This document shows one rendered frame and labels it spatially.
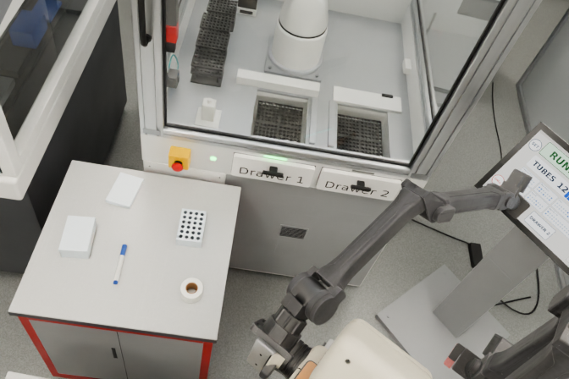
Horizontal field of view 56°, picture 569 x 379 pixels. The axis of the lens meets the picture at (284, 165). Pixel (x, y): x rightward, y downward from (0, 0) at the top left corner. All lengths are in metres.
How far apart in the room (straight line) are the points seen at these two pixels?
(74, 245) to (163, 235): 0.28
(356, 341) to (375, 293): 1.67
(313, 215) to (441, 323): 0.96
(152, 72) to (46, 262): 0.69
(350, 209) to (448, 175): 1.36
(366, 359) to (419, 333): 1.64
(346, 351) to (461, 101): 0.89
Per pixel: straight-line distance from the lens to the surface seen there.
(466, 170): 3.44
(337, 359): 1.10
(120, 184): 1.97
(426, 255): 2.97
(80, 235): 1.83
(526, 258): 2.21
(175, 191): 1.96
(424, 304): 2.78
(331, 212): 2.12
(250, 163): 1.87
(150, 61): 1.64
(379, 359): 1.10
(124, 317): 1.75
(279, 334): 1.24
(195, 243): 1.82
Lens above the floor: 2.37
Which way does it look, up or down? 51 degrees down
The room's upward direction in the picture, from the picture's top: 15 degrees clockwise
